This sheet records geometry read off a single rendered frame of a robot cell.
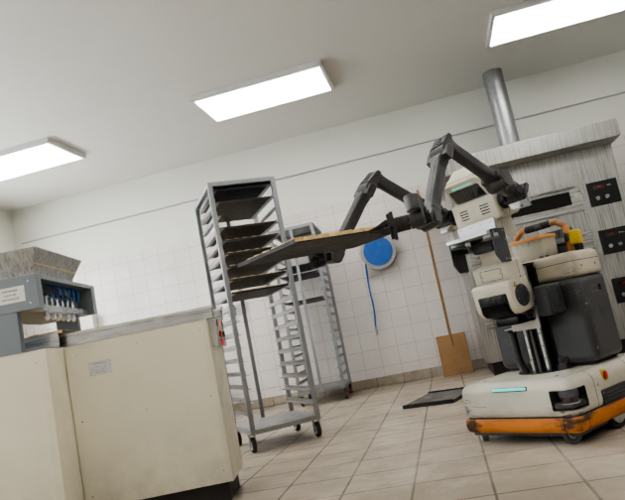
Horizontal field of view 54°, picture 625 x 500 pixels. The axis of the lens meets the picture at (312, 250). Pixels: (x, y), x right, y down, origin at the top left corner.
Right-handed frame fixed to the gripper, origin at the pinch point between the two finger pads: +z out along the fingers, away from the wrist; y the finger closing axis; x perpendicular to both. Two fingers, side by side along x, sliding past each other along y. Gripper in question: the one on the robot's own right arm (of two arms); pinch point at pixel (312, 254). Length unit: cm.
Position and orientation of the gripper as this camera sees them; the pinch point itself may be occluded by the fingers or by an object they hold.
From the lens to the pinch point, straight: 259.3
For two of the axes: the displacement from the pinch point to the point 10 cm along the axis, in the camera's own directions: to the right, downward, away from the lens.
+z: -1.6, -0.8, -9.8
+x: 9.6, -2.3, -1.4
